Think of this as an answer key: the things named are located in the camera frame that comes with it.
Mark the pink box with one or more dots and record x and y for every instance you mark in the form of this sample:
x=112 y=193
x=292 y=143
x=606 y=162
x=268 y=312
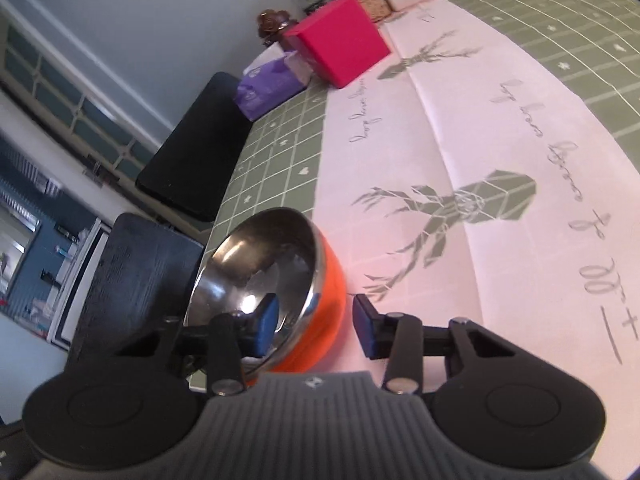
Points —
x=340 y=40

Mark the purple tissue pack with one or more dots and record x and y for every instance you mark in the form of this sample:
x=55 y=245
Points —
x=265 y=87

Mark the white deer-print table runner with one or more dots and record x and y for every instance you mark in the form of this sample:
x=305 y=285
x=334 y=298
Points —
x=450 y=135

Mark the glass-panelled door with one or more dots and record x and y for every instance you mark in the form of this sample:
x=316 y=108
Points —
x=65 y=95

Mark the white cabinet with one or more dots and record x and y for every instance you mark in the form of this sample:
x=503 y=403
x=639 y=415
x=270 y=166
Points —
x=82 y=280

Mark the black chair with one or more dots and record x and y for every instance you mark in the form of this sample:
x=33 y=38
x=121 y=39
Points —
x=195 y=150
x=135 y=270

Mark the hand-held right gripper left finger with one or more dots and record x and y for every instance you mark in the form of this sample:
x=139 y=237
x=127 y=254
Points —
x=265 y=321

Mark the green checked tablecloth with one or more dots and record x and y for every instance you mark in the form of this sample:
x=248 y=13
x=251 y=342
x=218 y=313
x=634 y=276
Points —
x=280 y=150

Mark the patterned small box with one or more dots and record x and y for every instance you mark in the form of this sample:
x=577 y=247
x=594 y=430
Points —
x=375 y=5

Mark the orange steel-lined bowl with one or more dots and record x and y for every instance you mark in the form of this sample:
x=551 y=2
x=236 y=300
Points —
x=330 y=285

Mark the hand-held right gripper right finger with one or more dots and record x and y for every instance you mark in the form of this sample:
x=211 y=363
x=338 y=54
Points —
x=362 y=330

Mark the brown figurine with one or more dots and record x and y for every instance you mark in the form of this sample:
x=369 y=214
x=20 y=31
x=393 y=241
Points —
x=272 y=22

